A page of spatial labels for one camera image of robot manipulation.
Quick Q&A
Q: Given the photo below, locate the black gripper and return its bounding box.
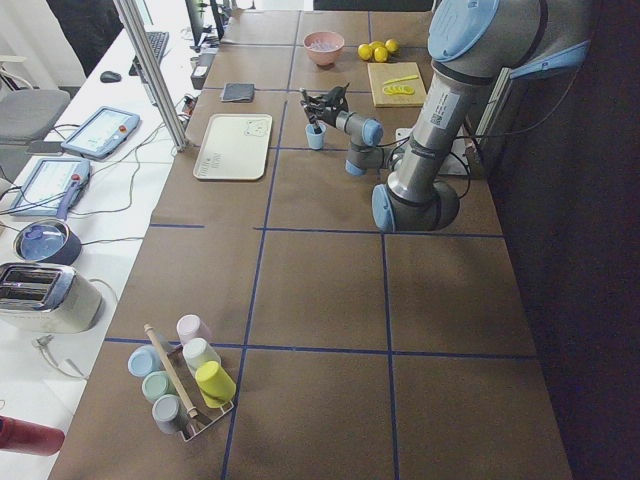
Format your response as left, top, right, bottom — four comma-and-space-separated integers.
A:
301, 84, 349, 127

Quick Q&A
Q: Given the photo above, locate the steel muddler black tip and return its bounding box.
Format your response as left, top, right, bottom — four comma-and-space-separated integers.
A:
299, 88, 322, 134

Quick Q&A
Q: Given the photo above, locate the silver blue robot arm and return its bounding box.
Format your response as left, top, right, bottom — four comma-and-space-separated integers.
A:
301, 0, 594, 232

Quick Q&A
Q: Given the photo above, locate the light blue plastic cup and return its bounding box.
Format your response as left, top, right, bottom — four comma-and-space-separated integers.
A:
305, 123, 326, 150

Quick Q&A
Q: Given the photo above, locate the pink bowl of ice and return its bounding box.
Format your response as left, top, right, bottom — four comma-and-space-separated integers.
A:
303, 31, 345, 67

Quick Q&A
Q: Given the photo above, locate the cup rack with cups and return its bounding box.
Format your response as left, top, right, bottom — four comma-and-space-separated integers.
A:
127, 321, 237, 442

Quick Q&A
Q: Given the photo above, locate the bamboo cutting board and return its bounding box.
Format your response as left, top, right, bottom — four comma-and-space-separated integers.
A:
368, 62, 427, 108

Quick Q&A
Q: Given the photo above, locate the lemon slices row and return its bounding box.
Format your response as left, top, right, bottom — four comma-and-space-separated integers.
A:
382, 84, 415, 96

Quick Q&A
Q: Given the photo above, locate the grey folded cloth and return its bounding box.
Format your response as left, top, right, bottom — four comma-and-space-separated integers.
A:
220, 82, 255, 103

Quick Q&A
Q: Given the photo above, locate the cream bear tray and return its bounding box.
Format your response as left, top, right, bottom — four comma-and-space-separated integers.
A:
193, 114, 272, 181

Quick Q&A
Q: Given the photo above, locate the yellow plastic knife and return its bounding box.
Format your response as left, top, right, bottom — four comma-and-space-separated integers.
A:
383, 74, 419, 85

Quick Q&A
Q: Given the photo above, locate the black box with label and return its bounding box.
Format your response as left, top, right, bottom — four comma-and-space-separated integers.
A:
190, 53, 215, 90

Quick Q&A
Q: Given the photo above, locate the white pillar with base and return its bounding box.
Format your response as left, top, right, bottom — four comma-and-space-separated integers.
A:
391, 128, 470, 176

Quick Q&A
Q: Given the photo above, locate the black keyboard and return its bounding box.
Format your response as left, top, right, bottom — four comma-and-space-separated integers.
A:
128, 31, 171, 77

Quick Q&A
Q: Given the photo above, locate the black computer mouse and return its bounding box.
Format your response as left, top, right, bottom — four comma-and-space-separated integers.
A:
100, 71, 122, 84

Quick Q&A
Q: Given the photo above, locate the blue teach pendant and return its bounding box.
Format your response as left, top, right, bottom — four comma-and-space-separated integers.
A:
61, 106, 140, 160
1, 157, 91, 217

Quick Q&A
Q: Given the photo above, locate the blue pot with lid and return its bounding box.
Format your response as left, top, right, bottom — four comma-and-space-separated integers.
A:
14, 218, 82, 266

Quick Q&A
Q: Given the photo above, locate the red bottle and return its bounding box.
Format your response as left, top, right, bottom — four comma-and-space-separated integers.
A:
1, 416, 65, 456

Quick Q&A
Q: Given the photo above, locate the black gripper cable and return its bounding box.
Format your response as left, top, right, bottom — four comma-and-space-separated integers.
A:
374, 134, 474, 199

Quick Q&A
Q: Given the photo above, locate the aluminium frame post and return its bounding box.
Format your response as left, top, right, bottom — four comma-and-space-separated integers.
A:
113, 0, 188, 152

